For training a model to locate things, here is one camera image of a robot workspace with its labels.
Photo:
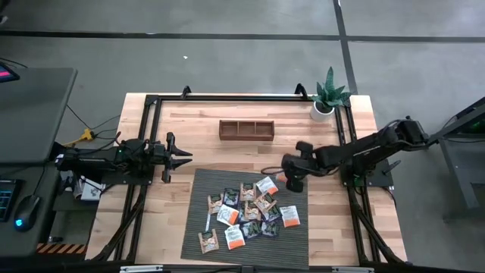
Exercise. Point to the grey woven table mat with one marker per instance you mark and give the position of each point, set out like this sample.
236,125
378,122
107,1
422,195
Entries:
288,250

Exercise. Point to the wooden three-compartment tray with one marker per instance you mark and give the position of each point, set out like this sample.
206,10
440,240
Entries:
246,138

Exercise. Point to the backlit keyboard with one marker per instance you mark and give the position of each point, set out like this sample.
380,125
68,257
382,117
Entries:
7,201

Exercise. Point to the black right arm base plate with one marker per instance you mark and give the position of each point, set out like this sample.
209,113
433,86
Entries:
380,180

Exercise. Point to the orange black hazard strip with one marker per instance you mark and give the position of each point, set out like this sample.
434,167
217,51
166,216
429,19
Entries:
60,248

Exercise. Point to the black metal stand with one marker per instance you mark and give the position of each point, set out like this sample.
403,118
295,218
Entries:
454,163

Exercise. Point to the dark grey desk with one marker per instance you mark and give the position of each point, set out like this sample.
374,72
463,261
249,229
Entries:
7,242

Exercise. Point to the tan vanilla cinnamon tea bag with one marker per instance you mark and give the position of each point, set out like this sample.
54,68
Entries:
248,191
214,204
208,241
265,202
252,211

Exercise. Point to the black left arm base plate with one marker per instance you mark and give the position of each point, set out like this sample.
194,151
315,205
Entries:
125,181

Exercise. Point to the silver frame bracket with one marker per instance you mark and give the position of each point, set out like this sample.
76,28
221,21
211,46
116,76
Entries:
352,270
140,269

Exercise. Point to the black computer mouse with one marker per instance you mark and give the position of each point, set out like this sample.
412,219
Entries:
27,212

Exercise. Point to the yellow power plug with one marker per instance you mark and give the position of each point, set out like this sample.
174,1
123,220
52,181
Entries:
88,135

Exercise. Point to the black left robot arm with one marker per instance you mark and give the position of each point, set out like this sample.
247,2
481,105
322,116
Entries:
94,159

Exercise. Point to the dark foil tea bag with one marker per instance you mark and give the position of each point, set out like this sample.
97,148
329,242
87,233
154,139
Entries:
251,229
273,214
270,229
231,197
241,217

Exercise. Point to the white box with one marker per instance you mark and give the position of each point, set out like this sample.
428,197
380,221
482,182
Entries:
91,193

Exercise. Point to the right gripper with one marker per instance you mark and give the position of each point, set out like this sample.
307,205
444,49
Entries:
297,167

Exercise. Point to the black frame bracket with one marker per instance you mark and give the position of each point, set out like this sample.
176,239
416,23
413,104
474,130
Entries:
301,87
186,89

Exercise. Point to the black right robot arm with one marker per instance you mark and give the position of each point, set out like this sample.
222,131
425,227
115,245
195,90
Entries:
363,149

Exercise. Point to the white orange tea bag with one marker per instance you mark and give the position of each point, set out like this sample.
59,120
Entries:
280,177
267,185
234,237
290,216
227,215

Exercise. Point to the monitor with pink screen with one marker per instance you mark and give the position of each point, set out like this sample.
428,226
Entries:
7,74

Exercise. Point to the snake plant in white pot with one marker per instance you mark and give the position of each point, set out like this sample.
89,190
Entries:
322,113

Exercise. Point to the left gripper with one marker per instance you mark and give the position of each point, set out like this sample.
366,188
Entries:
160,156

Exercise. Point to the white table mat label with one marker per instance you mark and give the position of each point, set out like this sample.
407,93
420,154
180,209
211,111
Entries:
207,223

